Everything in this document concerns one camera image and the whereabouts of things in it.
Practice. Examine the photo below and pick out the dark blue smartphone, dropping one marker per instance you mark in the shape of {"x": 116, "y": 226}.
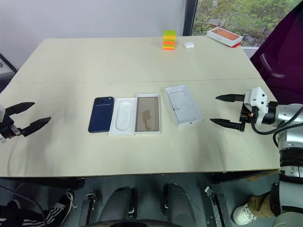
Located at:
{"x": 100, "y": 116}

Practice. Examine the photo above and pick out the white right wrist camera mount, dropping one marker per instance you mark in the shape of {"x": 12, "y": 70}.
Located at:
{"x": 259, "y": 97}

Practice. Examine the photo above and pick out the dark rounded robot leg shape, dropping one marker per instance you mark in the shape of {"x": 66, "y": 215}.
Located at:
{"x": 118, "y": 205}
{"x": 178, "y": 203}

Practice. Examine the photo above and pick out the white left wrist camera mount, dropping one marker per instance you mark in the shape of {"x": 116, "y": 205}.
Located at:
{"x": 1, "y": 113}

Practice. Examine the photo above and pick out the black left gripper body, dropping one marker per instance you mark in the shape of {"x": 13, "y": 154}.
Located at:
{"x": 9, "y": 128}

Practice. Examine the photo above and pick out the small red object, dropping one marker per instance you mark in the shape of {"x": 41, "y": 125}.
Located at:
{"x": 237, "y": 45}

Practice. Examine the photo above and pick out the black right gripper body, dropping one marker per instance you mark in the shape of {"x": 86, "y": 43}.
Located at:
{"x": 247, "y": 113}

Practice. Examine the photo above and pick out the black sneaker with white stripes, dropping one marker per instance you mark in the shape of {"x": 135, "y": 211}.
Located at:
{"x": 54, "y": 210}

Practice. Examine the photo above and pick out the orange and white box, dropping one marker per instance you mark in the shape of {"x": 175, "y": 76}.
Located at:
{"x": 223, "y": 35}

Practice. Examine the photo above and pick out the white earbuds case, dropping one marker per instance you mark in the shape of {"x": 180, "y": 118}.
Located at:
{"x": 189, "y": 45}

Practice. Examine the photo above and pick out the black metal support bracket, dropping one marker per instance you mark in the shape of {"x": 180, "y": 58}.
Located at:
{"x": 90, "y": 203}
{"x": 217, "y": 205}

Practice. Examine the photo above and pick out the dark framed side stand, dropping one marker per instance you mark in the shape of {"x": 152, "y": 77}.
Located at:
{"x": 6, "y": 71}

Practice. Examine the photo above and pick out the dark office chair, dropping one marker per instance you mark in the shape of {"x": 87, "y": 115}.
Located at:
{"x": 281, "y": 59}

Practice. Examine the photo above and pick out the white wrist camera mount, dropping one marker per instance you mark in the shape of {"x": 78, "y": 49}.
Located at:
{"x": 1, "y": 113}
{"x": 259, "y": 97}

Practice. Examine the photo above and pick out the small white box lid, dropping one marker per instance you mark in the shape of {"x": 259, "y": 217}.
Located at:
{"x": 183, "y": 105}

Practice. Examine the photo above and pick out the stack of coloured toy bricks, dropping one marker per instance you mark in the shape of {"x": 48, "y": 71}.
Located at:
{"x": 169, "y": 40}

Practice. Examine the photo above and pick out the dark window frame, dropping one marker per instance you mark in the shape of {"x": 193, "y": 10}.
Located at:
{"x": 190, "y": 16}

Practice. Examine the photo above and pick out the white phone box insert tray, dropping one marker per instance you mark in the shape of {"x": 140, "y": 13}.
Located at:
{"x": 123, "y": 116}

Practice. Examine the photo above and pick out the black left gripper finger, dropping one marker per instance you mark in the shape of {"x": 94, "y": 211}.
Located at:
{"x": 38, "y": 124}
{"x": 22, "y": 107}

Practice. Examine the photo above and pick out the white phone box base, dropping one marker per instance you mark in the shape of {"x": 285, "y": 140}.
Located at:
{"x": 147, "y": 113}

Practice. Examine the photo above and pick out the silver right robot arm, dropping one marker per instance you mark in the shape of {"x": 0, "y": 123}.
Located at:
{"x": 287, "y": 111}

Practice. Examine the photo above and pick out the khaki trouser leg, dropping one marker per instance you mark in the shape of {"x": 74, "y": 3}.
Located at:
{"x": 260, "y": 204}

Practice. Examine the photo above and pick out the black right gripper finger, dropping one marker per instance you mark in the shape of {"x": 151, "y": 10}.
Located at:
{"x": 229, "y": 123}
{"x": 232, "y": 98}

